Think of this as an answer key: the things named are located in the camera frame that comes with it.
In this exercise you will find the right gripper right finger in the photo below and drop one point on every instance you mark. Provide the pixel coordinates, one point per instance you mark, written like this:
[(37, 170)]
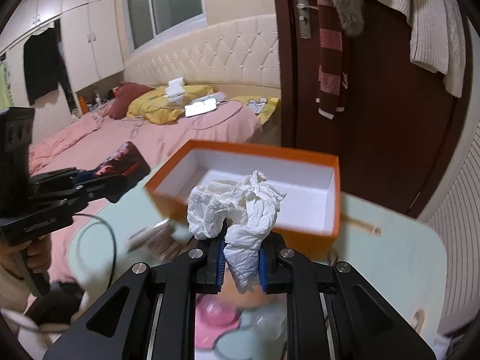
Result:
[(333, 312)]

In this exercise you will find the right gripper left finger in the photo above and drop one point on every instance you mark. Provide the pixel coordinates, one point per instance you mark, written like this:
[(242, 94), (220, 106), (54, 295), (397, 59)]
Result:
[(149, 312)]

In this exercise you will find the white tissue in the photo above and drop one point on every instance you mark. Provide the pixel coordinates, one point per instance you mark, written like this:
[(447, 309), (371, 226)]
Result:
[(250, 208)]

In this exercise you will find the pink plastic toy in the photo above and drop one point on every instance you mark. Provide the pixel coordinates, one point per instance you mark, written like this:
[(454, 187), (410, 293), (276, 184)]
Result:
[(213, 319)]

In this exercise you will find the clear plastic bag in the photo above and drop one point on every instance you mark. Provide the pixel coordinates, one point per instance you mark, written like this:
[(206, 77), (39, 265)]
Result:
[(268, 323)]

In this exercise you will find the pink bed quilt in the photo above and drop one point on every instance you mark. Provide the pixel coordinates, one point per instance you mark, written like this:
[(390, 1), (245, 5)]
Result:
[(85, 143)]

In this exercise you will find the orange cardboard box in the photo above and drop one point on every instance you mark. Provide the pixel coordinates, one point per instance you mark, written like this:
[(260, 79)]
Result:
[(303, 186)]

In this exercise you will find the black hanging garment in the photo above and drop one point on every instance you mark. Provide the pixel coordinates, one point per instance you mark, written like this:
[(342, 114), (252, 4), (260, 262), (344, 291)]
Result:
[(44, 66)]

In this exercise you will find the dark red pillow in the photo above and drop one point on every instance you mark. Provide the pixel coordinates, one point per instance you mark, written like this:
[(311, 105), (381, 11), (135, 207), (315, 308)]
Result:
[(124, 95)]

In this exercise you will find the white tissue pack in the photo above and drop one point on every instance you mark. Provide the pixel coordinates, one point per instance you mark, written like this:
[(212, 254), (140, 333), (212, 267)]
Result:
[(175, 91)]

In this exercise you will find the dark red wooden door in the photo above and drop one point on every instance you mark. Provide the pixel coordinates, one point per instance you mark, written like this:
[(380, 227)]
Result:
[(399, 128)]

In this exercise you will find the white wardrobe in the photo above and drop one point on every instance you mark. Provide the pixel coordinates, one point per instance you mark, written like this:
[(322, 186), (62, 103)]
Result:
[(91, 52)]

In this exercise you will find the yellow cartoon pillow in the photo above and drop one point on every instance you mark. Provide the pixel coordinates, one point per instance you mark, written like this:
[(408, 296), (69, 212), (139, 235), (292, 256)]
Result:
[(262, 107)]

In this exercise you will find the striped red scarf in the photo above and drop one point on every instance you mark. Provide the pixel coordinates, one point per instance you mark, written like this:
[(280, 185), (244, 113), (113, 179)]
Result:
[(333, 59)]

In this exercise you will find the beige tufted headboard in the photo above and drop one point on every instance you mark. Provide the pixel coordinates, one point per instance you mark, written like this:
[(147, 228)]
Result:
[(241, 51)]

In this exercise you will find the white knit sweater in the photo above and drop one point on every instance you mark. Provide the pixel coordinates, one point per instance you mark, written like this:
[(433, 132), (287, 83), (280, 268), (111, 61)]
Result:
[(437, 41)]

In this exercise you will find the silver door handle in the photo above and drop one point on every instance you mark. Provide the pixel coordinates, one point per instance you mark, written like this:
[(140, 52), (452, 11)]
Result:
[(307, 15)]

